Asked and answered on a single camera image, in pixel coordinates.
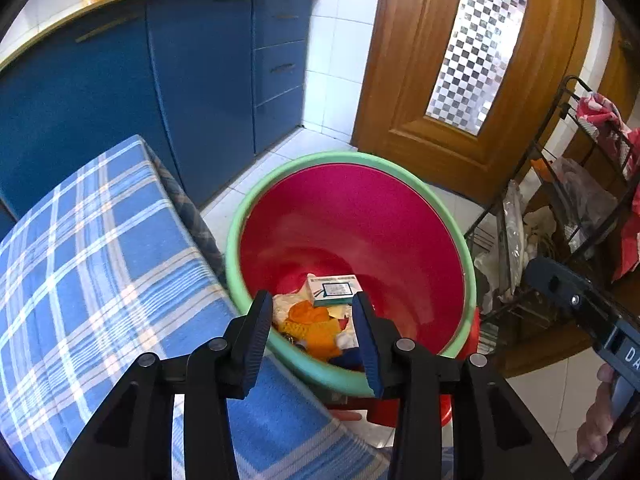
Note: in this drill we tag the white plastic bag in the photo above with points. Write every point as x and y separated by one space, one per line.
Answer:
512 220

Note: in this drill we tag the yellow foam fruit net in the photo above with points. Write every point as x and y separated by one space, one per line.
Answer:
320 342

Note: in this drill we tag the red bin with green rim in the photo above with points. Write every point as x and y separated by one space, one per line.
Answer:
350 220

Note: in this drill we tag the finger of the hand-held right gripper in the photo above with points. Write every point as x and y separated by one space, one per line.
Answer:
565 290

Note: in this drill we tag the blue kitchen base cabinets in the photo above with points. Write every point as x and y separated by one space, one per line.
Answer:
100 110

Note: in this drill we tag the grey plastic bag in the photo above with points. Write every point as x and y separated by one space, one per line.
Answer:
585 195

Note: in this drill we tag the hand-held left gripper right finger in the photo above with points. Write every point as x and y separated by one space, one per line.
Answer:
367 345

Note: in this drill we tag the wooden door with glass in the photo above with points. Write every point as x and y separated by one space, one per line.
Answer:
400 85

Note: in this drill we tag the green and white carton box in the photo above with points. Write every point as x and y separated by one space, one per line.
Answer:
335 290

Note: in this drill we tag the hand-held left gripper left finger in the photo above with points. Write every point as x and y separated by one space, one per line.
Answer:
261 335

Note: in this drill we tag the blue plastic bag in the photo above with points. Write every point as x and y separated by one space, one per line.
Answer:
347 360

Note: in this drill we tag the blue checkered tablecloth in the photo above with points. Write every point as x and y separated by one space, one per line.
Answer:
100 260

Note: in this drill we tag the person's right hand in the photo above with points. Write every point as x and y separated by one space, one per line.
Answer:
597 425

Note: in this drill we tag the red floral cloth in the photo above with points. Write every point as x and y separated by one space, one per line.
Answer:
600 110

